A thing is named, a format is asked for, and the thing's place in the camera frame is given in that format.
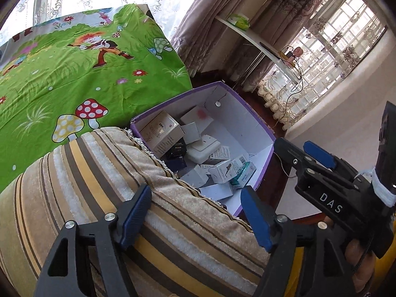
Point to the person's right hand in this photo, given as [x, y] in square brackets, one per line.
[360, 263]

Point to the plain white box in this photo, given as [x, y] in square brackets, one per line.
[196, 176]

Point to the striped plush cushion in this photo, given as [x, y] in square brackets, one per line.
[92, 176]

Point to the white box with blue print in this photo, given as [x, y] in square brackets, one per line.
[244, 171]

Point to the large beige box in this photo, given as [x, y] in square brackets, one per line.
[161, 131]

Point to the white box with red figure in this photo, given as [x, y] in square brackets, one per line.
[198, 117]

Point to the mauve curtain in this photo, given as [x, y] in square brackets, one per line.
[210, 21]

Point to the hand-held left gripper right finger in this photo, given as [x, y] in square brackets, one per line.
[255, 219]

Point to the purple cardboard box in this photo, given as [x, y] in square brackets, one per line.
[247, 123]

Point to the white box with text print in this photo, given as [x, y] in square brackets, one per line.
[221, 154]

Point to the green cartoon printed bedsheet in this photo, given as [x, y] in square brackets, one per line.
[62, 77]

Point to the greyish white box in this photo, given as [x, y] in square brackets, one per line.
[216, 190]

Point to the dark blue box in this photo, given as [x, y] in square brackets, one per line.
[176, 164]

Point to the floral sheer curtain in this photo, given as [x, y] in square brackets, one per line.
[340, 52]

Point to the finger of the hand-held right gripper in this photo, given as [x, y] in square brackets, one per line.
[318, 154]
[290, 156]

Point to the green tissue box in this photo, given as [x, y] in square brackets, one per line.
[238, 21]

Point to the black box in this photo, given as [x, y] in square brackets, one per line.
[176, 148]

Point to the white cube box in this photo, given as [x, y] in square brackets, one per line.
[191, 131]

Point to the white box with feather print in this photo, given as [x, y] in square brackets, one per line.
[224, 170]

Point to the white desk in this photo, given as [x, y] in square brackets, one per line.
[247, 35]

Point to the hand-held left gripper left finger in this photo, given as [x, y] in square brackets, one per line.
[137, 210]

